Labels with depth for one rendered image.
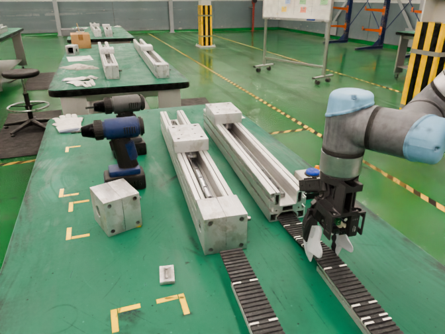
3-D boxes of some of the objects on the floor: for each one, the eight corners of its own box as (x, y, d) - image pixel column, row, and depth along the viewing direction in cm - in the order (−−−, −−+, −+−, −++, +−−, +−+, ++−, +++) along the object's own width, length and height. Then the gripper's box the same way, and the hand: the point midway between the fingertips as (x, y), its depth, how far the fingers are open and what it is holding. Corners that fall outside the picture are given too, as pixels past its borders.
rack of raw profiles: (321, 43, 1149) (330, -38, 1057) (346, 42, 1175) (357, -37, 1083) (398, 58, 864) (420, -51, 772) (429, 56, 890) (453, -49, 798)
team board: (251, 72, 707) (255, -45, 626) (271, 69, 735) (277, -43, 654) (315, 85, 600) (330, -54, 519) (334, 81, 628) (350, -51, 547)
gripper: (323, 188, 64) (310, 283, 73) (384, 180, 67) (365, 273, 76) (301, 167, 71) (292, 256, 80) (357, 161, 74) (342, 248, 83)
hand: (321, 252), depth 80 cm, fingers closed on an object, 5 cm apart
